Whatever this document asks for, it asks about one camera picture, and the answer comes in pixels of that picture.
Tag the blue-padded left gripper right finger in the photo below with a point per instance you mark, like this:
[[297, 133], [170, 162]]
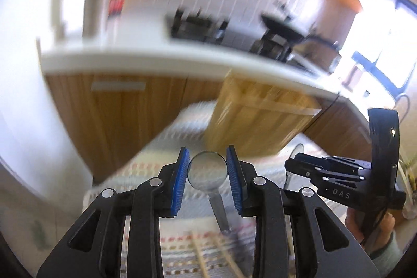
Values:
[[245, 194]]

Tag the white countertop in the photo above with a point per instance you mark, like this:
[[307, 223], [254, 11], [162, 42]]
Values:
[[140, 43]]

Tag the black gas stove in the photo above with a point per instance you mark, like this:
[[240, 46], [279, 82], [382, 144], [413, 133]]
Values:
[[197, 27]]

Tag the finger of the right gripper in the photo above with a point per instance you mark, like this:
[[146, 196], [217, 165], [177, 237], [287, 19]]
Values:
[[303, 169], [317, 161]]

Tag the yellow wicker utensil basket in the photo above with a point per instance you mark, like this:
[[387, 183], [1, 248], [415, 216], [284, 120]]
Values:
[[257, 118]]

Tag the black frying pan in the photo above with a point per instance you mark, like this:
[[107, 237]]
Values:
[[292, 35]]

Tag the person's right hand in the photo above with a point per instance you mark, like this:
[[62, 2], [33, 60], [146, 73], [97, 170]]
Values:
[[383, 242]]

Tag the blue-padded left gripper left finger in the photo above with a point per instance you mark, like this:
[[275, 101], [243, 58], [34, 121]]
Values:
[[174, 177]]

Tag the silver metal spoon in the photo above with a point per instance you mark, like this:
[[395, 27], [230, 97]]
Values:
[[206, 173]]

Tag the wooden kitchen cabinet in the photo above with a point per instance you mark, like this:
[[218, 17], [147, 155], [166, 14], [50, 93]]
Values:
[[111, 117]]

